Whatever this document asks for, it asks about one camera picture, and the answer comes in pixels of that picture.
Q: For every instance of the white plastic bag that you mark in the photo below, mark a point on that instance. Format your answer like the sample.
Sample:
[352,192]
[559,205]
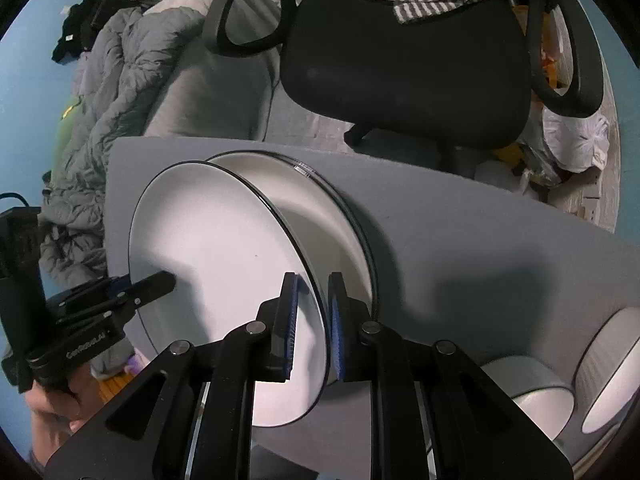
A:
[576,144]

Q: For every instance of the white plate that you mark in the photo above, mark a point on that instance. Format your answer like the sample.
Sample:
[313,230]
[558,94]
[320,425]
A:
[229,250]
[320,219]

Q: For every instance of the black clothes on bed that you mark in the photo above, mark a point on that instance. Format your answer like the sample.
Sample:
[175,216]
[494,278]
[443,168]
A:
[82,25]

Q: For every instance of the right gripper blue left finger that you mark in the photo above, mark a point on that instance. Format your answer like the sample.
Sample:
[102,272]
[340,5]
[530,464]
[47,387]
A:
[282,342]

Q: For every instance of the person left hand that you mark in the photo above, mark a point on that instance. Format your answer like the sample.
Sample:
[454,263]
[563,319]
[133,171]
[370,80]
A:
[57,415]

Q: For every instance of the white bowl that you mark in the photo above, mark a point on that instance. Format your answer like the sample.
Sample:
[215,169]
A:
[536,390]
[607,377]

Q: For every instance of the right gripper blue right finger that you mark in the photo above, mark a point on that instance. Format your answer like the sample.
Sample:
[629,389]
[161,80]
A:
[343,317]

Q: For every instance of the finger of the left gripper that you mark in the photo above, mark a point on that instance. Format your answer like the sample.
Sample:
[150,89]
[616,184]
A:
[146,290]
[120,284]

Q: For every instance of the black office chair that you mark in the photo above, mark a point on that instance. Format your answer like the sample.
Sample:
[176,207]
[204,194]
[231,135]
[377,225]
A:
[462,72]

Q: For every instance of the grey duvet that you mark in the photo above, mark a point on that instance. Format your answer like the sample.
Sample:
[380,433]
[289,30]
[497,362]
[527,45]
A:
[148,74]

